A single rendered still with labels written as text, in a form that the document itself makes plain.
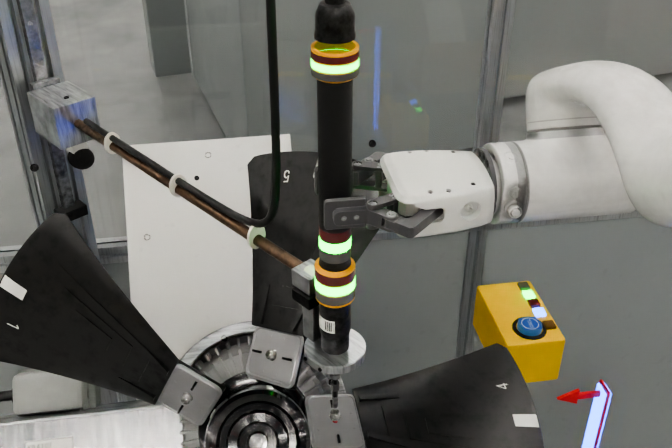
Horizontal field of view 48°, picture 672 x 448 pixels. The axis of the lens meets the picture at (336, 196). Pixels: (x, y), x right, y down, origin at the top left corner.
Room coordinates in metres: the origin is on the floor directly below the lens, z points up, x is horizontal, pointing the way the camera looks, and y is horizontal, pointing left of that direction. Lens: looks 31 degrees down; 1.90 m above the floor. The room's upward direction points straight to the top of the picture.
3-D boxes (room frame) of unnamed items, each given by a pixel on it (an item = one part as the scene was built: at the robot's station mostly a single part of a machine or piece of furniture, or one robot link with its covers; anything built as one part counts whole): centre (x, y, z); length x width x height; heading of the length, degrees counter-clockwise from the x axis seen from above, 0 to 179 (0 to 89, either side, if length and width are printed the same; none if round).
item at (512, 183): (0.67, -0.17, 1.51); 0.09 x 0.03 x 0.08; 9
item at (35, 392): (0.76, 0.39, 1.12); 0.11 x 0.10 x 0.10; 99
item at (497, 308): (0.99, -0.31, 1.02); 0.16 x 0.10 x 0.11; 9
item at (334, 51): (0.65, 0.00, 1.65); 0.04 x 0.04 x 0.03
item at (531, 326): (0.95, -0.32, 1.08); 0.04 x 0.04 x 0.02
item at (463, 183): (0.67, -0.11, 1.51); 0.11 x 0.10 x 0.07; 99
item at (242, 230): (0.87, 0.21, 1.39); 0.54 x 0.01 x 0.01; 44
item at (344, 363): (0.65, 0.01, 1.35); 0.09 x 0.07 x 0.10; 44
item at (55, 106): (1.10, 0.43, 1.39); 0.10 x 0.07 x 0.08; 44
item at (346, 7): (0.65, 0.00, 1.50); 0.04 x 0.04 x 0.46
